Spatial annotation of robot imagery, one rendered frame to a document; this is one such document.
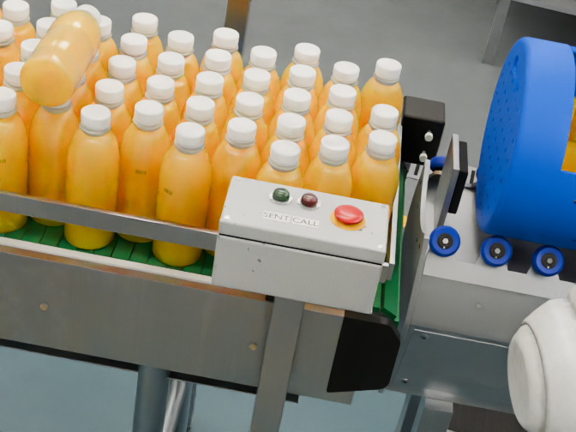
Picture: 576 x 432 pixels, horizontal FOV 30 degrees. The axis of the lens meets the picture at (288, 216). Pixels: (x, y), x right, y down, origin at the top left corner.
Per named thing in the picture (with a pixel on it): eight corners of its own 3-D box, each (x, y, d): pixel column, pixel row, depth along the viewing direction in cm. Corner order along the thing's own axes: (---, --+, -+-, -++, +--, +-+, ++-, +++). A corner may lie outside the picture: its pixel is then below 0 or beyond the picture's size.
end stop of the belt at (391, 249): (390, 281, 146) (394, 264, 144) (384, 279, 146) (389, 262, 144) (399, 132, 179) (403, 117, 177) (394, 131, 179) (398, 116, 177)
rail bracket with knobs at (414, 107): (431, 181, 178) (446, 128, 172) (388, 172, 178) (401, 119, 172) (431, 150, 186) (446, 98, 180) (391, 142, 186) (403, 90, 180)
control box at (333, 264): (370, 315, 132) (387, 249, 126) (210, 285, 132) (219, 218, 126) (374, 266, 140) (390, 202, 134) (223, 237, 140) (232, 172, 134)
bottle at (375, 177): (348, 275, 154) (374, 165, 143) (322, 246, 159) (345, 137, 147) (388, 264, 157) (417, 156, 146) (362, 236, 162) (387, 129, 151)
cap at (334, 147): (350, 149, 146) (352, 138, 144) (345, 164, 142) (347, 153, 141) (321, 142, 146) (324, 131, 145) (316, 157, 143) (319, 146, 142)
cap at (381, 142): (377, 158, 145) (380, 147, 144) (361, 142, 147) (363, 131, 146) (400, 153, 147) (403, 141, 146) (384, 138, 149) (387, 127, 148)
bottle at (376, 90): (375, 193, 172) (399, 89, 161) (335, 177, 174) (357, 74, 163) (392, 173, 177) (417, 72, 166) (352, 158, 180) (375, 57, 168)
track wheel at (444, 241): (464, 228, 152) (461, 229, 154) (432, 222, 152) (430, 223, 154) (458, 259, 152) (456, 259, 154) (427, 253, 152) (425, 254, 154)
